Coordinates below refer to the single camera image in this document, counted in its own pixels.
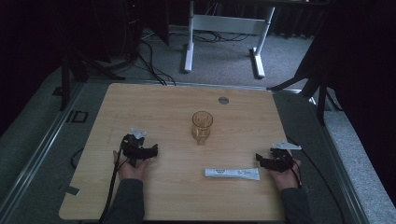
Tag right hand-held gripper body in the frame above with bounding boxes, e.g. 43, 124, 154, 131
269, 140, 303, 174

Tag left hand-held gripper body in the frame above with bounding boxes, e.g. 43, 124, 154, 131
120, 127, 148, 168

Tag person's right hand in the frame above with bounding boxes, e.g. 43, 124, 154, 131
268, 150, 303, 192

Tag person's left hand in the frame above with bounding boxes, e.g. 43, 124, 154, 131
112, 149, 151, 182

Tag white toothpaste tube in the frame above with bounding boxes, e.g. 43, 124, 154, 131
204, 167, 261, 182

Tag clear drinking glass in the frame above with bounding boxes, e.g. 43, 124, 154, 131
191, 110, 215, 147

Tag grey tape piece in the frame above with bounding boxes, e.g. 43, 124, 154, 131
64, 185, 81, 197

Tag black metal stand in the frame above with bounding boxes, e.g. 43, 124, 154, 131
59, 31, 127, 112
266, 36, 344, 127

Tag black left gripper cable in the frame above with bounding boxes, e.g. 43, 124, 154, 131
98, 148, 131, 224

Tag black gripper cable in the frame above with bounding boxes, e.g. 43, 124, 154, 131
285, 135, 347, 224
98, 148, 131, 224

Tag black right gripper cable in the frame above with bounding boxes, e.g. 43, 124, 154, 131
285, 135, 347, 224

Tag grey metal floor rail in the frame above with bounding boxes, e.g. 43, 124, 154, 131
0, 81, 87, 218
306, 92, 372, 224

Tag black floor cables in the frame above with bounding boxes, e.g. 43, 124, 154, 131
124, 29, 251, 87

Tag white metal desk frame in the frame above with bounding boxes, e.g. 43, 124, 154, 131
182, 0, 276, 79

